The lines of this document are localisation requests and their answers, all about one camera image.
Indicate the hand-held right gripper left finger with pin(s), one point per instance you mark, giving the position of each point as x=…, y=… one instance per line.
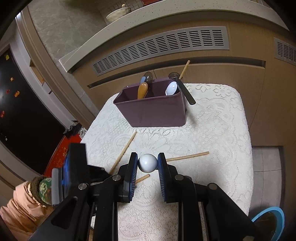
x=133, y=176

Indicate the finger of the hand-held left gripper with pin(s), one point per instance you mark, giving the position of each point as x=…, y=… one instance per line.
x=97, y=172

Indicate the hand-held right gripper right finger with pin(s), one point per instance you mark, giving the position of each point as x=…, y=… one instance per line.
x=161, y=178

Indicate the white ball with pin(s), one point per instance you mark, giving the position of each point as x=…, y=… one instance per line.
x=147, y=163

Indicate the purple utensil holder box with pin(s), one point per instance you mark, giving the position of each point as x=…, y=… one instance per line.
x=152, y=111

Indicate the wooden spoon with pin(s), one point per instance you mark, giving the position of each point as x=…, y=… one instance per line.
x=142, y=90

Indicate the white spoon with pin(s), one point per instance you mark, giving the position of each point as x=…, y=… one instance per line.
x=171, y=89

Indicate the blue rice paddle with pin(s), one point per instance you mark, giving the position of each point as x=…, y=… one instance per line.
x=142, y=80

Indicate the person's left forearm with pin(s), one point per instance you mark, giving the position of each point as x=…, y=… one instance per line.
x=23, y=204

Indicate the wooden chopstick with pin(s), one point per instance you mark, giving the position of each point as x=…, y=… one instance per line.
x=189, y=156
x=123, y=151
x=143, y=178
x=185, y=69

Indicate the red floor mat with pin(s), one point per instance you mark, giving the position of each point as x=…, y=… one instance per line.
x=60, y=155

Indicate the black shoes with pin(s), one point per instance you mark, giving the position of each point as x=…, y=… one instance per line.
x=72, y=129

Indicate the black refrigerator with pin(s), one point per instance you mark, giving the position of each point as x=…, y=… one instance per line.
x=23, y=111

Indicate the dark brown spoon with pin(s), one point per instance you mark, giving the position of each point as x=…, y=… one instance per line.
x=148, y=76

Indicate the wooden kitchen cabinet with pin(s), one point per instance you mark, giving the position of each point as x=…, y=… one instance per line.
x=254, y=104

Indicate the blue plastic basin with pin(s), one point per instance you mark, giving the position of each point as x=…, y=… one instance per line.
x=278, y=220

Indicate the large grey vent grille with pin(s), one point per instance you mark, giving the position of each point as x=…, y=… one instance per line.
x=161, y=49

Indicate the grey stone kitchen counter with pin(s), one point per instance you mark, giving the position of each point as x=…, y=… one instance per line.
x=138, y=25

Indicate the cream ceramic bowl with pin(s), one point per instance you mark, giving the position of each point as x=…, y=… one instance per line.
x=118, y=14

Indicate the small grey vent grille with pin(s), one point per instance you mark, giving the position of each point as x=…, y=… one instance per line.
x=285, y=51

